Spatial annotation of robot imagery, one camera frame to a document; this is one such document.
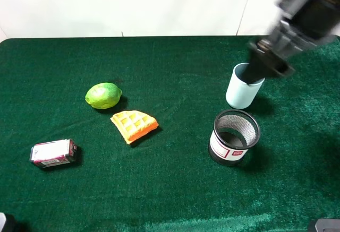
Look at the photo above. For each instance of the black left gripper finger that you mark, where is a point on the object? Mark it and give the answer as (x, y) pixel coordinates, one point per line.
(255, 70)

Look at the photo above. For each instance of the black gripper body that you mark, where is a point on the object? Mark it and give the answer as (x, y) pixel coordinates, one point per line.
(276, 66)

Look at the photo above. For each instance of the black red small box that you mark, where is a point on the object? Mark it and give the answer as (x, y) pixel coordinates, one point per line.
(54, 153)

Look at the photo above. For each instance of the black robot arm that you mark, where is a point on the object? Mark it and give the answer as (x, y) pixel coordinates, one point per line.
(303, 25)

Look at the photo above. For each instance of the light blue cup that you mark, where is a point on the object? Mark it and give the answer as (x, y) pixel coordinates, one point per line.
(240, 95)

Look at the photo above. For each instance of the black mesh pen holder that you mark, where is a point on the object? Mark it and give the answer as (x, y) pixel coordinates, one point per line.
(234, 133)

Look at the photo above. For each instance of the orange waffle piece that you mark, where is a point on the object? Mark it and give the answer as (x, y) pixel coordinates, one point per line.
(133, 124)

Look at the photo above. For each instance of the green lime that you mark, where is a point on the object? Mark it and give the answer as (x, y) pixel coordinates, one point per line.
(103, 95)

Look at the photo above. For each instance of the green velvet table cloth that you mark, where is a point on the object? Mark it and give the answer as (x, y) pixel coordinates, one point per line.
(166, 180)

